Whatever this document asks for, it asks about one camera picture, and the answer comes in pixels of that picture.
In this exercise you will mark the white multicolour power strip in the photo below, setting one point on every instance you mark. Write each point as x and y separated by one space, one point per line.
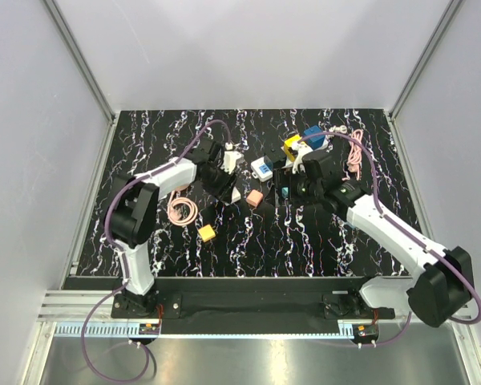
263 173

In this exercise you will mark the black cube socket adapter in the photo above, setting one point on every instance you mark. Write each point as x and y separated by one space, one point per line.
275 158

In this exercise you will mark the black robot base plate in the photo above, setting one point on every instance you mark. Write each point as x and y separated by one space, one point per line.
242 306

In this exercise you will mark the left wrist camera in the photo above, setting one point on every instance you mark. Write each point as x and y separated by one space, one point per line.
230 161

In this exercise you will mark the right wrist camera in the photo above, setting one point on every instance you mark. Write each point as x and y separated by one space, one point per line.
303 149

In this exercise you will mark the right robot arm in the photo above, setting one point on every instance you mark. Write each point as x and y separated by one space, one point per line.
441 280

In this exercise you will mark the blue cube socket adapter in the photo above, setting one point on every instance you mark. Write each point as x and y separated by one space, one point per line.
316 136

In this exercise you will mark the white plug adapter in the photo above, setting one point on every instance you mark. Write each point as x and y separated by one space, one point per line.
235 196

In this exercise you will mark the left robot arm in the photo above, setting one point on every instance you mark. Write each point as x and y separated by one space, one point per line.
130 218

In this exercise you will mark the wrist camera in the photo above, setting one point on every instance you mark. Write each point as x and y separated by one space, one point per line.
230 161
303 149

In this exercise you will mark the white power strip cable plug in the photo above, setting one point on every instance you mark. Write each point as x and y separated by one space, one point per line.
340 129

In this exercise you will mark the small yellow plug adapter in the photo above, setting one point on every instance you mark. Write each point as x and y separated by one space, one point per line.
206 233

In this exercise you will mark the pink plug adapter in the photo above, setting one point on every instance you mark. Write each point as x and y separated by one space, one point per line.
254 198

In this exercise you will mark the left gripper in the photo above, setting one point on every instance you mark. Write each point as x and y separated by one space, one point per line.
224 191

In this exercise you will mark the yellow cube socket adapter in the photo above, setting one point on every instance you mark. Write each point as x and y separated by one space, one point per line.
290 147

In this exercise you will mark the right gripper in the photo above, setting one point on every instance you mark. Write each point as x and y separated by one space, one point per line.
286 178

